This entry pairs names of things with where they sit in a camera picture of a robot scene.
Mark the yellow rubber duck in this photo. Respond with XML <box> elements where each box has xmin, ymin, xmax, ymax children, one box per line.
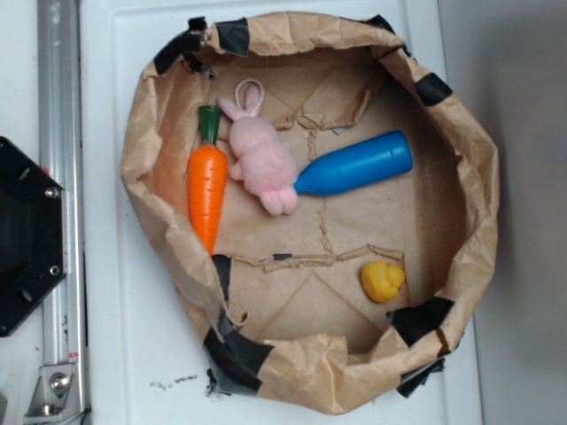
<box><xmin>361</xmin><ymin>261</ymin><xmax>406</xmax><ymax>304</ymax></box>

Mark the brown paper bag tray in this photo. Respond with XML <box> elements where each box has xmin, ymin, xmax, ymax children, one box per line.
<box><xmin>120</xmin><ymin>12</ymin><xmax>499</xmax><ymax>414</ymax></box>

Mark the pink plush bunny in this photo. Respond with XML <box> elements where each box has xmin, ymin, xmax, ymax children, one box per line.
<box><xmin>217</xmin><ymin>78</ymin><xmax>299</xmax><ymax>216</ymax></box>

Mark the orange toy carrot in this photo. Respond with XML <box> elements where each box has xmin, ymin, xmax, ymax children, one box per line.
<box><xmin>188</xmin><ymin>105</ymin><xmax>228</xmax><ymax>256</ymax></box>

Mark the blue plastic bottle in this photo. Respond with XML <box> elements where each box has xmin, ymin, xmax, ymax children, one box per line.
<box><xmin>294</xmin><ymin>130</ymin><xmax>413</xmax><ymax>197</ymax></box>

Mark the white tray board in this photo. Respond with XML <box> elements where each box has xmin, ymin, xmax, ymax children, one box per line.
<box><xmin>80</xmin><ymin>1</ymin><xmax>483</xmax><ymax>424</ymax></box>

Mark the aluminium extrusion rail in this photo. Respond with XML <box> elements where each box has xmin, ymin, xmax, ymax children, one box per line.
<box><xmin>37</xmin><ymin>1</ymin><xmax>91</xmax><ymax>424</ymax></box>

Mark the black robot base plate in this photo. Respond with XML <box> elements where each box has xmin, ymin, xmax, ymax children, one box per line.
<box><xmin>1</xmin><ymin>137</ymin><xmax>66</xmax><ymax>337</ymax></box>

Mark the metal corner bracket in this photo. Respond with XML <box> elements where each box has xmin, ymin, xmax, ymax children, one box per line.
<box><xmin>23</xmin><ymin>363</ymin><xmax>81</xmax><ymax>424</ymax></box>

